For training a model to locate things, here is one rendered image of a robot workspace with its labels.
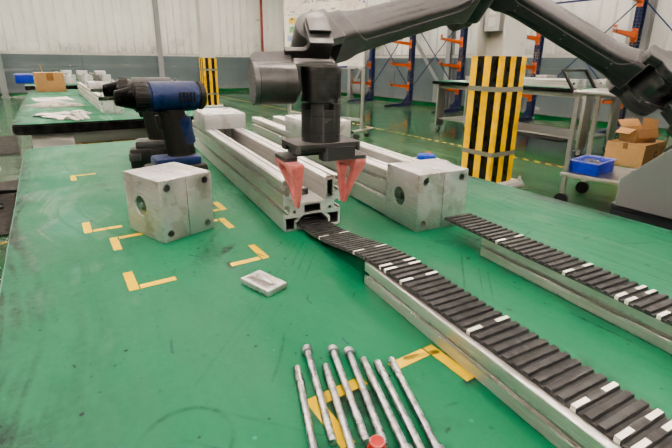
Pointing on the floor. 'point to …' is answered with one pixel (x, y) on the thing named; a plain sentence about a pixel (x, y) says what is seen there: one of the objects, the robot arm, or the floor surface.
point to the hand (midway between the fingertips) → (320, 198)
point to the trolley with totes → (602, 170)
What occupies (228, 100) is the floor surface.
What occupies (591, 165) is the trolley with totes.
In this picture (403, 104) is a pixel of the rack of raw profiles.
